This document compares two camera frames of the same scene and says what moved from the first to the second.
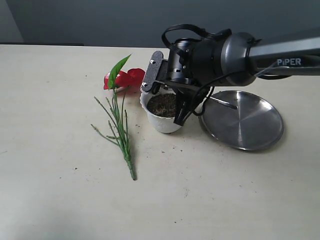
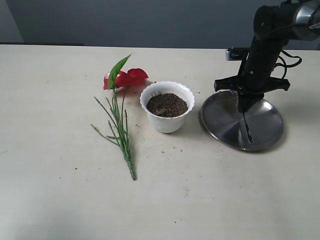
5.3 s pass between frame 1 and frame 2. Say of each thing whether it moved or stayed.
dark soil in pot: stayed
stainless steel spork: moved
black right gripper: moved
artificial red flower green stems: stayed
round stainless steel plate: stayed
